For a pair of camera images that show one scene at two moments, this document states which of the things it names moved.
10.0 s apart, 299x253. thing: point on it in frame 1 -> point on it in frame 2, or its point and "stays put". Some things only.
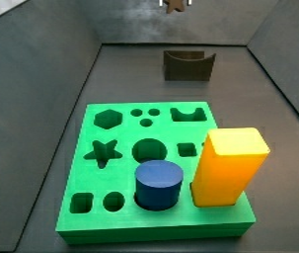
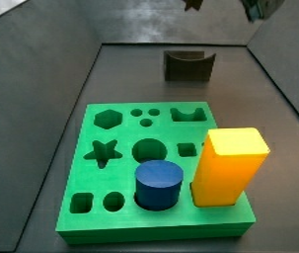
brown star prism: x=174 y=5 -> x=193 y=3
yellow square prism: x=233 y=156 stays put
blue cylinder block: x=158 y=179 stays put
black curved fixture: x=187 y=65 stays put
